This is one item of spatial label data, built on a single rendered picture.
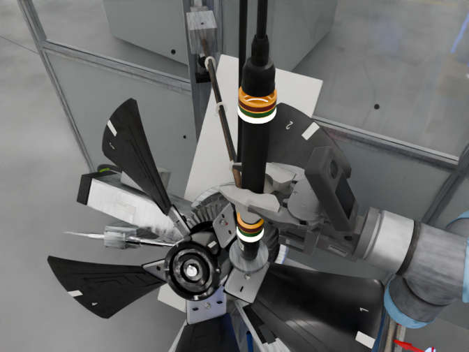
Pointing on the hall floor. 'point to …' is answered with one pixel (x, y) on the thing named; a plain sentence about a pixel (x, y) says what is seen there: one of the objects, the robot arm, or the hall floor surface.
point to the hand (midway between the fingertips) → (234, 176)
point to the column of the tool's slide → (199, 93)
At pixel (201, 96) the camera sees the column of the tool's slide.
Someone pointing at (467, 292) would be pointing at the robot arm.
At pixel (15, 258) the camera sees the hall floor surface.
